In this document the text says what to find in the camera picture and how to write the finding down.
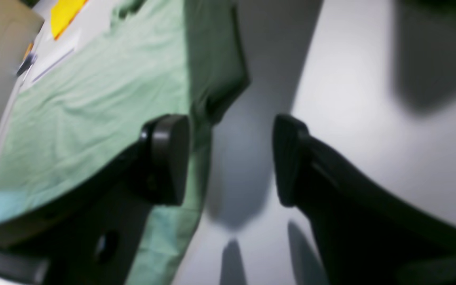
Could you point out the light green T-shirt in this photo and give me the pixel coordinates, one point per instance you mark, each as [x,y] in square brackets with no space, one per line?
[158,57]

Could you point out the white table cable slot plate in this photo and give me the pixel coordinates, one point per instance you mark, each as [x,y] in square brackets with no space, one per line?
[49,54]

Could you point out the yellow paper sheet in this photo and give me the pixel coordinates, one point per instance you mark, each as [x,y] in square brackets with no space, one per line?
[62,14]

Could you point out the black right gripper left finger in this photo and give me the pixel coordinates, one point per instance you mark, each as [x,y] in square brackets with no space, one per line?
[90,235]

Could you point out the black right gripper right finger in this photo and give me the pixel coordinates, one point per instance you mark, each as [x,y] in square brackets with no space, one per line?
[364,234]

